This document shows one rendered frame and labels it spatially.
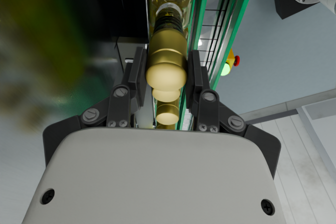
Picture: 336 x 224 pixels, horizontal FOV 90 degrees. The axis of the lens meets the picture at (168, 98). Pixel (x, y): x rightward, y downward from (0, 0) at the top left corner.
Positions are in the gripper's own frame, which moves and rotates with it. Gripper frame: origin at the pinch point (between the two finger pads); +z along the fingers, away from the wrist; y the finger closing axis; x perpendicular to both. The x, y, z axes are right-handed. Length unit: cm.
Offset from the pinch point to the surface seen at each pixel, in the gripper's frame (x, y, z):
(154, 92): -5.5, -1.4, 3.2
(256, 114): -208, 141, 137
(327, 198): -197, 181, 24
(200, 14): -5.6, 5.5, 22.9
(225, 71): -29.6, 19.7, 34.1
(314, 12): -21, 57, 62
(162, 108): -10.0, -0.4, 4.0
